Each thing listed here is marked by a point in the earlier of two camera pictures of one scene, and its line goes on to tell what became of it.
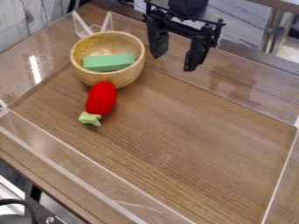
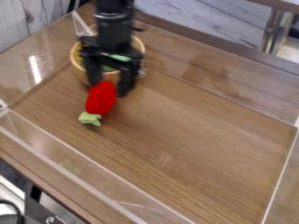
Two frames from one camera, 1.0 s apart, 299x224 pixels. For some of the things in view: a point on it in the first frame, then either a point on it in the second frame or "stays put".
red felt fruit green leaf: x=99 y=101 stays put
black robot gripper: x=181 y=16 -> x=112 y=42
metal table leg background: x=278 y=30 stays put
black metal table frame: x=41 y=215 stays put
